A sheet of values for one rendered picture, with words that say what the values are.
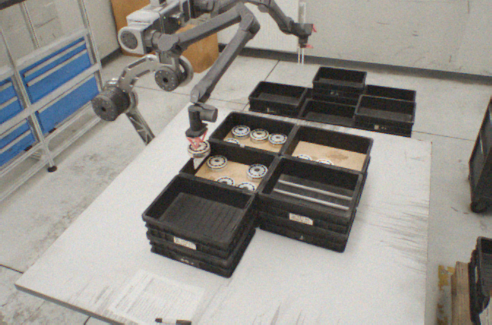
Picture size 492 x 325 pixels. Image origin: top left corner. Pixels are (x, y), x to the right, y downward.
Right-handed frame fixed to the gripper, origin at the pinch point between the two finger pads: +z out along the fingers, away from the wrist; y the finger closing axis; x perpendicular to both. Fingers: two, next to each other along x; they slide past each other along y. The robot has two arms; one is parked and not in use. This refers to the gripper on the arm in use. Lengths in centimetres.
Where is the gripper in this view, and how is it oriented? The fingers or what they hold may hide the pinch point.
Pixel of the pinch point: (198, 144)
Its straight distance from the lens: 192.7
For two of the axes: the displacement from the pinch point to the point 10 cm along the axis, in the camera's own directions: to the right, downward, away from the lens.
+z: 0.2, 8.0, 5.9
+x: -9.1, -2.2, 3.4
